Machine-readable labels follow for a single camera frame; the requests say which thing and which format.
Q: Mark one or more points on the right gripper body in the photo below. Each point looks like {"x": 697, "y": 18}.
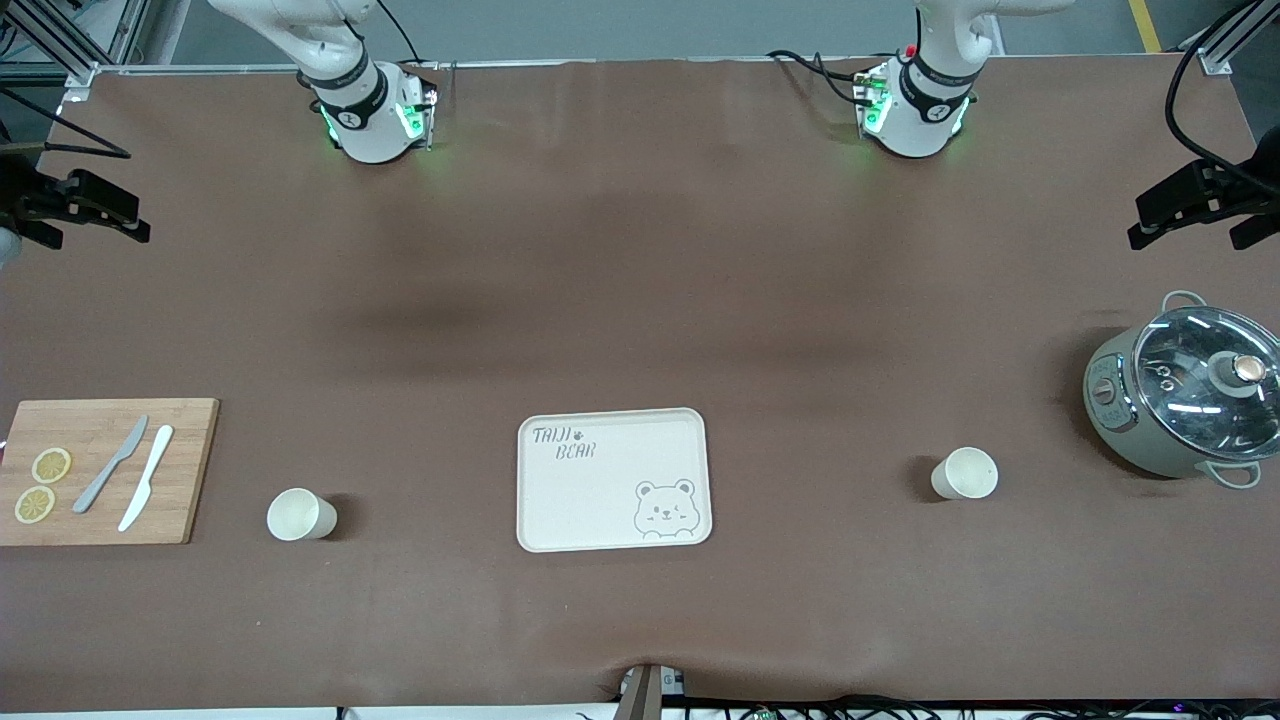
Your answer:
{"x": 22, "y": 197}

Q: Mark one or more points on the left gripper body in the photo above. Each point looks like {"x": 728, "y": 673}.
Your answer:
{"x": 1243, "y": 192}

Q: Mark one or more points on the white IKEA cup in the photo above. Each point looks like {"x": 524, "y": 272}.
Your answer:
{"x": 295, "y": 515}
{"x": 968, "y": 474}

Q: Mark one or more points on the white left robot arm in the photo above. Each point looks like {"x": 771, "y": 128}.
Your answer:
{"x": 920, "y": 110}

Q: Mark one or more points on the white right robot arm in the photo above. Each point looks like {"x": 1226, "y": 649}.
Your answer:
{"x": 365, "y": 110}

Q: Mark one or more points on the cream bear print tray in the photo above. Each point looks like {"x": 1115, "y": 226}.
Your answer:
{"x": 600, "y": 500}

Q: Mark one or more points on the glass pot lid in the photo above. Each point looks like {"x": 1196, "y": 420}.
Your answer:
{"x": 1190, "y": 380}

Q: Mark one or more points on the grey pot with glass lid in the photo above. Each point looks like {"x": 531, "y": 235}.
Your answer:
{"x": 1115, "y": 420}

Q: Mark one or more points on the lemon slice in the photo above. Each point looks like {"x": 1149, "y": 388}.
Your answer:
{"x": 35, "y": 504}
{"x": 52, "y": 465}

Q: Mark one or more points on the grey plastic knife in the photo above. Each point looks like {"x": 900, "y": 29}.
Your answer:
{"x": 108, "y": 468}

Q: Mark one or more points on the white plastic knife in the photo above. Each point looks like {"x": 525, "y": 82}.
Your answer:
{"x": 148, "y": 478}

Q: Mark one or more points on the bamboo cutting board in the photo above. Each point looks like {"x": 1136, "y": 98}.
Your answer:
{"x": 190, "y": 480}

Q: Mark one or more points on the aluminium frame profile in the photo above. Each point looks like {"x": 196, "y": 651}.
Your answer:
{"x": 1225, "y": 45}
{"x": 60, "y": 50}

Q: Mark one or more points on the front camera mount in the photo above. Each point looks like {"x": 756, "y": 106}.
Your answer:
{"x": 645, "y": 695}

